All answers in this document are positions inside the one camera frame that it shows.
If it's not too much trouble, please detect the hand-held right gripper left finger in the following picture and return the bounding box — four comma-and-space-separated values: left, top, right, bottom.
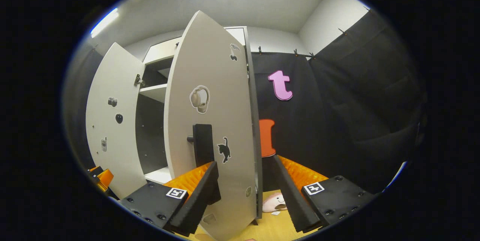
116, 161, 222, 236

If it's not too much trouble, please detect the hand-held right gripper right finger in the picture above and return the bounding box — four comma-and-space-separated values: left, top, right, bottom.
271, 155, 375, 234

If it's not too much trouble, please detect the white cabinet door slim handle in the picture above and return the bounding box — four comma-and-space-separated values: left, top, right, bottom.
85, 42, 147, 199

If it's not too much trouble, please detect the white cabinet door wide handle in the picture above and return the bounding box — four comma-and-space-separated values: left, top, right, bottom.
164, 10, 263, 241

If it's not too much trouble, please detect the pink plush toy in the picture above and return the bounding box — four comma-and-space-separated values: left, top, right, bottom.
262, 192, 288, 213

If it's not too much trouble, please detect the white cabinet shelf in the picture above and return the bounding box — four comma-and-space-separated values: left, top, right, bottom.
139, 83, 168, 103
144, 166, 173, 185

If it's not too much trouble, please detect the white cabinet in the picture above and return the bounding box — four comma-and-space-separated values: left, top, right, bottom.
135, 26, 264, 220

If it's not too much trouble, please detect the black backdrop cloth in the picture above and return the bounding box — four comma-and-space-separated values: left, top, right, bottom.
64, 8, 428, 196

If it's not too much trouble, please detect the narrow ceiling light panel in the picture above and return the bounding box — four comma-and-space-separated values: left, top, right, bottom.
90, 7, 120, 39

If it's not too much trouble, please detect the wide black door handle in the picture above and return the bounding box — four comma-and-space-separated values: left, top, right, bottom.
187, 124, 222, 205

